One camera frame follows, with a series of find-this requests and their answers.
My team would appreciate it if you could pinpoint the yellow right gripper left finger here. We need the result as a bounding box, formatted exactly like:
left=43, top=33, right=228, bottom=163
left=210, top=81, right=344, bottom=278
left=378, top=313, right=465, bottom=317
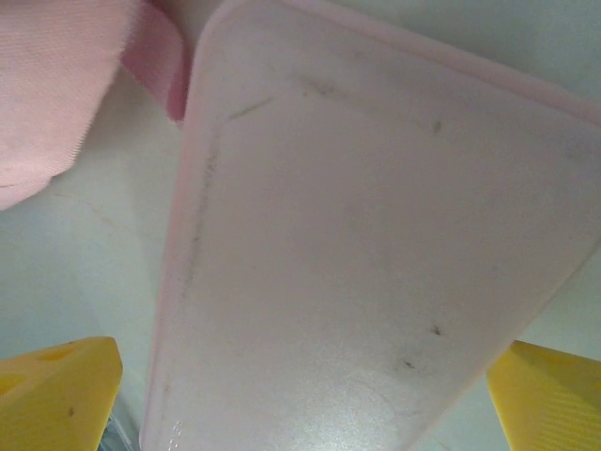
left=0, top=335, right=124, bottom=451

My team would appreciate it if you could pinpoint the pink pencil case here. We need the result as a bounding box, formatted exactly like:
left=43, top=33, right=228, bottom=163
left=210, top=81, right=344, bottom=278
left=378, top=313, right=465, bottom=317
left=140, top=0, right=601, bottom=451

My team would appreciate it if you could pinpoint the pink student backpack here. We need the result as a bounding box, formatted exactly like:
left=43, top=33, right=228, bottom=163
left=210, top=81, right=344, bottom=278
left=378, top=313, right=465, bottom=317
left=0, top=0, right=192, bottom=212

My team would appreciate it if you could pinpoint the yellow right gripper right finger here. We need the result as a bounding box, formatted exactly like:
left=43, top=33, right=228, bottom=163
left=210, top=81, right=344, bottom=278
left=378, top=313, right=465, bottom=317
left=486, top=340, right=601, bottom=451

